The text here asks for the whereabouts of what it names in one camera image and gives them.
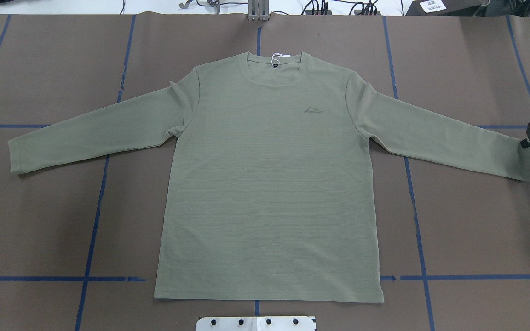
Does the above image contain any olive green long-sleeve shirt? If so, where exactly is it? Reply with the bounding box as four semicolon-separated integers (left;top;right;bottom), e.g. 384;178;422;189
8;52;530;304

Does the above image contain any white paper hang tag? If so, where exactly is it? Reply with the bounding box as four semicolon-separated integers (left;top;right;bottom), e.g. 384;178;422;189
271;52;293;68

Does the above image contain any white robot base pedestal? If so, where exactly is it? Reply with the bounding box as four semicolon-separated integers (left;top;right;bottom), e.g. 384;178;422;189
195;316;317;331

